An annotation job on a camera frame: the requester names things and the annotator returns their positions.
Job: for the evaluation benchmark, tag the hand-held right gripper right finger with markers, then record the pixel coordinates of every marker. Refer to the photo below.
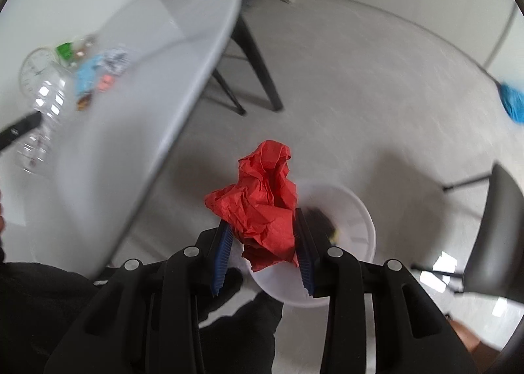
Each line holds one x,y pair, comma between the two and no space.
305,263

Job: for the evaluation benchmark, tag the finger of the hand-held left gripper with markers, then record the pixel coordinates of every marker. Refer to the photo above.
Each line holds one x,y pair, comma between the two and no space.
18,128

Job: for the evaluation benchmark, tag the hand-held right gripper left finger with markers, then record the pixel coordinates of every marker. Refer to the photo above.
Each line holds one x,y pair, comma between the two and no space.
221,259

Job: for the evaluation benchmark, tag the clear plastic bottle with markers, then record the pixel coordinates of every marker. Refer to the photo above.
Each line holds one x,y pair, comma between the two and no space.
47,95

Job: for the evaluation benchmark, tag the red paper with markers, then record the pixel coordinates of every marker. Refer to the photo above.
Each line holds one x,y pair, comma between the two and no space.
262,202

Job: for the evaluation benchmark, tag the white plastic bin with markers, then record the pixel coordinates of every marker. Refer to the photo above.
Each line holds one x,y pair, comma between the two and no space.
352,210

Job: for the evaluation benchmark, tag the small printed snack wrapper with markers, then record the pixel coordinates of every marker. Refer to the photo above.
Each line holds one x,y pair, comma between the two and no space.
84,102

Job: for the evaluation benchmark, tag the blue face mask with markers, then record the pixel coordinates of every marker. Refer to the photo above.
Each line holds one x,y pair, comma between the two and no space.
88,75

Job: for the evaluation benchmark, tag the green snack packet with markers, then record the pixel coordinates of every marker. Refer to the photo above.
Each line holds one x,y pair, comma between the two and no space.
64,51

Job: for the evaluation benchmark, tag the crumpled pink paper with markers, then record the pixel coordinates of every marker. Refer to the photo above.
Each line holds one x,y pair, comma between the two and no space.
105,83

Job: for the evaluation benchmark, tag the clear plastic snack bag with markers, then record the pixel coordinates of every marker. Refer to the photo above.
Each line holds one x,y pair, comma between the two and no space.
85,45

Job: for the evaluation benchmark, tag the crumpled white printed paper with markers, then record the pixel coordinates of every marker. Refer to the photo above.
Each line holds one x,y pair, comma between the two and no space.
116,58

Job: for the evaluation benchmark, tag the brown round stool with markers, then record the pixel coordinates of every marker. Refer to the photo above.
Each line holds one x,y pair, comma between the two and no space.
466,337

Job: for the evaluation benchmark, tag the black table legs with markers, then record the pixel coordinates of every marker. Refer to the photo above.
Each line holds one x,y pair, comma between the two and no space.
262,71

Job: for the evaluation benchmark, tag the grey chair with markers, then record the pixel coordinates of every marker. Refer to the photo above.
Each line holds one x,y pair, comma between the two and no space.
497,243

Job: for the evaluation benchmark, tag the blue plastic bag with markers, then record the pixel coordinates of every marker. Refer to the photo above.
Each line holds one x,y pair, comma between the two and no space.
512,100

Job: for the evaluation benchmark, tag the round white wall clock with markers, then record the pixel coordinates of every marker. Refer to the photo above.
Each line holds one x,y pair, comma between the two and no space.
35,71

